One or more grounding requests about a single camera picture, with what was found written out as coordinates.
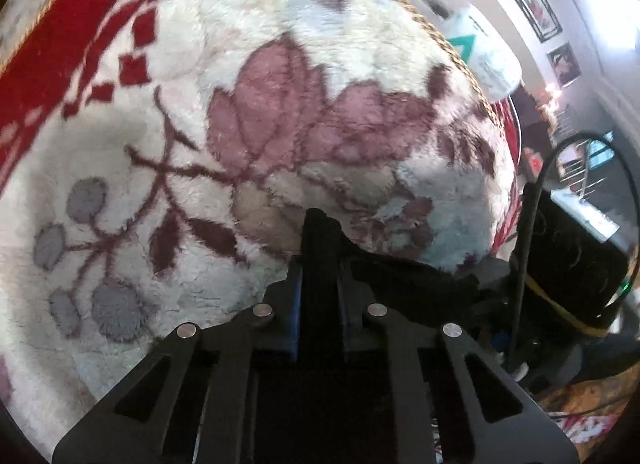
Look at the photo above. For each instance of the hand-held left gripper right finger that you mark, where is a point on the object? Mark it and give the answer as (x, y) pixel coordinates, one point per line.
(345, 306)

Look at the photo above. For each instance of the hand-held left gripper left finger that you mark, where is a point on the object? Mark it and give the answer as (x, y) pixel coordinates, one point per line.
(295, 301)

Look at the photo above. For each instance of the floral plush blanket red border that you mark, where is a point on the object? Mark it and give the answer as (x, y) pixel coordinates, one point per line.
(300, 118)

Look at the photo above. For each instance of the patterned rug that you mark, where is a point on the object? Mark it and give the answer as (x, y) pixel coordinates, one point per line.
(580, 409)

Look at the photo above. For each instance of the white bag with green mark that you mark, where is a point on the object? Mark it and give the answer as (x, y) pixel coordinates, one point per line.
(495, 68)

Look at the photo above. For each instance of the small black picture frame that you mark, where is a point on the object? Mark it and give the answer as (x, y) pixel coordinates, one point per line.
(564, 65)

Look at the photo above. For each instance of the large black picture frame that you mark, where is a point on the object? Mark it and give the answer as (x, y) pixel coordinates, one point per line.
(532, 6)

